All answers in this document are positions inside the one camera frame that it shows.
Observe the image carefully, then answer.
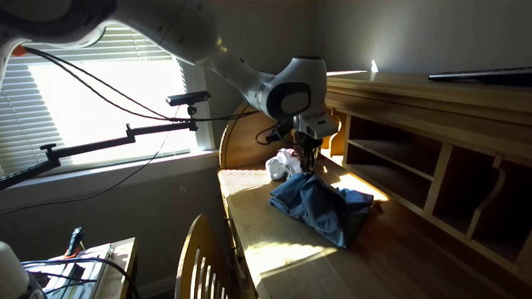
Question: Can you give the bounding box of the white rounded object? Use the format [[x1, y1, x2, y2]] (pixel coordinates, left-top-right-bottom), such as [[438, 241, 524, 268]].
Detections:
[[0, 241, 29, 299]]

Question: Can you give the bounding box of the side table with clutter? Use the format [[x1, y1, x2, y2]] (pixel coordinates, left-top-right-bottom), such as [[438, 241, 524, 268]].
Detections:
[[22, 238, 138, 299]]

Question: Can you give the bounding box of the black camera on mount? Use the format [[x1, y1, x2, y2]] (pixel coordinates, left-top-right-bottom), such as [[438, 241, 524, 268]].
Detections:
[[167, 92, 211, 107]]

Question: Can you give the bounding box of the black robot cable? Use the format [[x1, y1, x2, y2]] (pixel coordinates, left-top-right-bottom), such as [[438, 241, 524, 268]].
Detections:
[[22, 45, 263, 125]]

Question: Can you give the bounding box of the blue cloth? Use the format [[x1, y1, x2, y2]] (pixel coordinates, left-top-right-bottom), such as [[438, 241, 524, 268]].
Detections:
[[270, 173, 374, 249]]

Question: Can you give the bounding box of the white crumpled object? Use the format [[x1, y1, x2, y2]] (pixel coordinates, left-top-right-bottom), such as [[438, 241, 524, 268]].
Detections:
[[266, 148, 303, 181]]

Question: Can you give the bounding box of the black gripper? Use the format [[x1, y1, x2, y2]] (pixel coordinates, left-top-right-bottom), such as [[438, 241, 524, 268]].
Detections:
[[291, 131, 323, 173]]

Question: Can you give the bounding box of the white window blind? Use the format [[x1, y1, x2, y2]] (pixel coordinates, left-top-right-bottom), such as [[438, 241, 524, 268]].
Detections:
[[0, 23, 185, 175]]

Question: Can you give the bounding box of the blue handled tool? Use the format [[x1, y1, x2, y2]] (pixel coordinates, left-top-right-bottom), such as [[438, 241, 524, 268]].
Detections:
[[65, 228, 83, 256]]

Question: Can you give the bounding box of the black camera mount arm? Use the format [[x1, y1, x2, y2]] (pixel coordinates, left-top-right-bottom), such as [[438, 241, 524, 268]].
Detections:
[[0, 120, 198, 191]]

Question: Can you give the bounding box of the wooden roll-top desk hutch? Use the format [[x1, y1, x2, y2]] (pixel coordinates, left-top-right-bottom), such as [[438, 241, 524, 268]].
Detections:
[[218, 68, 532, 284]]

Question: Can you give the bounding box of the dark flat object on hutch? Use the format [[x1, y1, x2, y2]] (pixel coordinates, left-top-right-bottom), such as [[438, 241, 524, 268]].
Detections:
[[428, 67, 532, 85]]

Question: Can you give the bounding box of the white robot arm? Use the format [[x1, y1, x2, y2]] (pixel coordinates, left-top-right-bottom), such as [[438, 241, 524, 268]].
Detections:
[[0, 0, 338, 171]]

